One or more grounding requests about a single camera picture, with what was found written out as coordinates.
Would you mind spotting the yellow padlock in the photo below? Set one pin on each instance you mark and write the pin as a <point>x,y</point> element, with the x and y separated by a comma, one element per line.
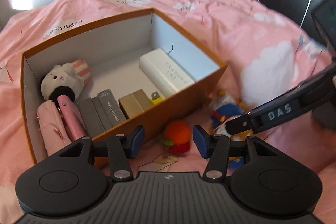
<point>157,100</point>

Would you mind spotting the pink cloud print blanket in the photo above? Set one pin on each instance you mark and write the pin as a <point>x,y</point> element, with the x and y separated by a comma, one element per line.
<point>210,16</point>

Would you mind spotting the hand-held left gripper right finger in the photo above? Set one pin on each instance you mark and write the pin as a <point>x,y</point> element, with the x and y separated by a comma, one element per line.
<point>200,142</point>

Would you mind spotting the duck plush toy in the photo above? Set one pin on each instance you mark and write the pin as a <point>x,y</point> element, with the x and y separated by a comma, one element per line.
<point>223,108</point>

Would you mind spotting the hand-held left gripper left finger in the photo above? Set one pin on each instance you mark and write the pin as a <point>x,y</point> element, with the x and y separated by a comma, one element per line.
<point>137,142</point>

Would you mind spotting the grey printed small box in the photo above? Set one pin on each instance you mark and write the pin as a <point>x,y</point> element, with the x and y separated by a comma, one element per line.
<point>111,108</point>

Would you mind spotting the orange crochet fruit toy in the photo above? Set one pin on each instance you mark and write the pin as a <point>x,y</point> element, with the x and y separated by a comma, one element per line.
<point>177,132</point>

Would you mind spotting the tan small box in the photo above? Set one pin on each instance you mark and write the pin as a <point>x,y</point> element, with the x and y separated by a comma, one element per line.
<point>145,99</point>
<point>130,106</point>

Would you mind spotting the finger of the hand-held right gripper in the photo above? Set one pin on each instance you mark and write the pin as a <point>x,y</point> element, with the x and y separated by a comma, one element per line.
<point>241,124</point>

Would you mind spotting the pink hard case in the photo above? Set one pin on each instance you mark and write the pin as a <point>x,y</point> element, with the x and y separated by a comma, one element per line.
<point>71,116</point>

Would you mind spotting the orange cardboard box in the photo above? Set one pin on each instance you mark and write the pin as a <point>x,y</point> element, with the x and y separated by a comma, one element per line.
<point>189,92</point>

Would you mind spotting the white plush toy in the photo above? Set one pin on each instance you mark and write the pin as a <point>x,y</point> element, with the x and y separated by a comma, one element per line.
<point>63,77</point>

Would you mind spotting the long white box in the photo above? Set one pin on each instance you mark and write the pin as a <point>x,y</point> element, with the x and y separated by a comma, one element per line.
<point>162,69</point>

